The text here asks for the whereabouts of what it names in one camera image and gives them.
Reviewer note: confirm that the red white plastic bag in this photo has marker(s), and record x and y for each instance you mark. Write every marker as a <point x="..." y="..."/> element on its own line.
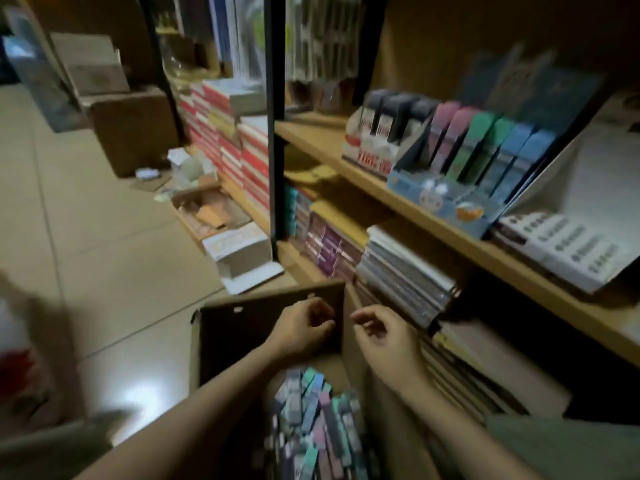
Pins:
<point x="25" y="364"/>

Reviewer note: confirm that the hanging clear packets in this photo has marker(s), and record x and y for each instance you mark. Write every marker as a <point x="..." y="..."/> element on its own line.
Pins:
<point x="322" y="44"/>

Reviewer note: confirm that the person's left leg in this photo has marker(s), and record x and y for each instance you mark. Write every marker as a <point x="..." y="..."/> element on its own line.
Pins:
<point x="55" y="449"/>

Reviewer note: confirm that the person's left fingers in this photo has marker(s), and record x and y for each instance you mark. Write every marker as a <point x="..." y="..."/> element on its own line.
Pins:
<point x="322" y="314"/>

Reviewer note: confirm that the person's right leg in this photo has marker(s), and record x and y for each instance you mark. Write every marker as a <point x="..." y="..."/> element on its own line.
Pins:
<point x="570" y="447"/>

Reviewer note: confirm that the open carton of small items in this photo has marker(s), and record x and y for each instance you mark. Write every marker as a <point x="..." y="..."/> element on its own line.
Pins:
<point x="210" y="214"/>

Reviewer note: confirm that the person's right fingers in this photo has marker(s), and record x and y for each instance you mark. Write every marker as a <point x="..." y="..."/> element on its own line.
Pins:
<point x="369" y="319"/>

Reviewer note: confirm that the stack of purple books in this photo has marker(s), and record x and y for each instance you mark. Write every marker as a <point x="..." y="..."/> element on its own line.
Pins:
<point x="327" y="247"/>

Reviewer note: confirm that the black metal post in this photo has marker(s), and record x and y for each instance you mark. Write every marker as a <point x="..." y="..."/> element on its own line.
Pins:
<point x="275" y="144"/>

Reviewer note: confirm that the row of upright books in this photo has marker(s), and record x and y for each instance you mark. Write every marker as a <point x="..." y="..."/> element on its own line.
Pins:
<point x="225" y="29"/>

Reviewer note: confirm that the wooden shelf unit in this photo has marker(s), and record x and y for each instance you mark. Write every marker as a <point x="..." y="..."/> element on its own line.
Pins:
<point x="500" y="255"/>

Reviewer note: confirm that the pile of pastel packets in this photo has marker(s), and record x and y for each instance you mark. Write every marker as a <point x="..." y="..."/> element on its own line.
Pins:
<point x="320" y="429"/>

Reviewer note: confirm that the flat white lid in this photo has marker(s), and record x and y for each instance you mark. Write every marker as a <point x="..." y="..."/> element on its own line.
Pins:
<point x="252" y="278"/>

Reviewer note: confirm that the blue grey poster board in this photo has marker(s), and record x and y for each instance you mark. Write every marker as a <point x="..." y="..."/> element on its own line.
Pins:
<point x="42" y="79"/>

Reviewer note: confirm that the white display board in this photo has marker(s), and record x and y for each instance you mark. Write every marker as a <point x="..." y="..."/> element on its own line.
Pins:
<point x="595" y="174"/>

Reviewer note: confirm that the white orange box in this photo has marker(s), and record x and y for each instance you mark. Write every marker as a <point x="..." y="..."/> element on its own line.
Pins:
<point x="240" y="249"/>

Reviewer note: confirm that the flat cardboard sheet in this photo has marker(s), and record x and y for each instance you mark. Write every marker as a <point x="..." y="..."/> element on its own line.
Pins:
<point x="90" y="64"/>

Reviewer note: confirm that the small white paper scrap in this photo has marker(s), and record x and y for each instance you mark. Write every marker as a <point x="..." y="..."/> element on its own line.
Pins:
<point x="146" y="173"/>

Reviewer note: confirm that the blue display box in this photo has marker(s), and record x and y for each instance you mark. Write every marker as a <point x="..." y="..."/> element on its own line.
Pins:
<point x="445" y="200"/>

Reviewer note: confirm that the stack of yellow notebooks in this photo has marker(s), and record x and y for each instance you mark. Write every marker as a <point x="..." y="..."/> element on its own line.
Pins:
<point x="340" y="219"/>

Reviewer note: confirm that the brown cardboard box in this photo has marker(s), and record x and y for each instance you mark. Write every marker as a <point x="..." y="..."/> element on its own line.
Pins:
<point x="235" y="334"/>

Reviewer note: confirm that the dark grey packet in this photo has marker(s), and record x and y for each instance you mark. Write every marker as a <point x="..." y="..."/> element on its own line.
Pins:
<point x="409" y="114"/>
<point x="425" y="110"/>
<point x="392" y="112"/>
<point x="371" y="107"/>

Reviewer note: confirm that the large closed cardboard carton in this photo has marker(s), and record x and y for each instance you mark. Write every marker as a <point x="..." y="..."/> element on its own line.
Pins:
<point x="132" y="132"/>

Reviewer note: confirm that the person's leg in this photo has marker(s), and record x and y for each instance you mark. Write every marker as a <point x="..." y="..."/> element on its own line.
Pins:
<point x="570" y="447"/>
<point x="55" y="449"/>

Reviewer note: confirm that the stack of brown notebooks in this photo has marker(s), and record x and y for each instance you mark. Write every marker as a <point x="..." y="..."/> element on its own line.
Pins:
<point x="495" y="369"/>

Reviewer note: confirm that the person's right hand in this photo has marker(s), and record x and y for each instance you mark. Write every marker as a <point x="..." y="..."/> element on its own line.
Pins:
<point x="395" y="347"/>

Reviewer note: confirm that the stack of spiral notebooks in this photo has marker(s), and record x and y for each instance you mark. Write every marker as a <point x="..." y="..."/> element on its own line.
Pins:
<point x="405" y="279"/>

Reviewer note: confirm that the person's left hand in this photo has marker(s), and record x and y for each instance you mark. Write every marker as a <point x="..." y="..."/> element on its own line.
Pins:
<point x="295" y="329"/>

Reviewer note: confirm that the small white box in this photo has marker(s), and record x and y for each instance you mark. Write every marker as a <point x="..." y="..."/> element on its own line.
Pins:
<point x="187" y="167"/>

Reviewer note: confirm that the white box with black print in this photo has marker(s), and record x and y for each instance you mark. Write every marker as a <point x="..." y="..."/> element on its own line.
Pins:
<point x="565" y="249"/>

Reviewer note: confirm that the person's right forearm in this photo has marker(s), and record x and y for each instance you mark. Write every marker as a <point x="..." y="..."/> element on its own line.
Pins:
<point x="450" y="424"/>

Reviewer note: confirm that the white red display box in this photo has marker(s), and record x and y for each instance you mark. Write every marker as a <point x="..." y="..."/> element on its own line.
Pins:
<point x="370" y="154"/>

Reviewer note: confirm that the person's left forearm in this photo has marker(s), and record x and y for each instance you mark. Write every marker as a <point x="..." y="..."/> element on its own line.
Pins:
<point x="200" y="419"/>

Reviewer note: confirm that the stack of red white books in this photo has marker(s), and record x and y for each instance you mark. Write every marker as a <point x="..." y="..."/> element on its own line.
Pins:
<point x="235" y="139"/>

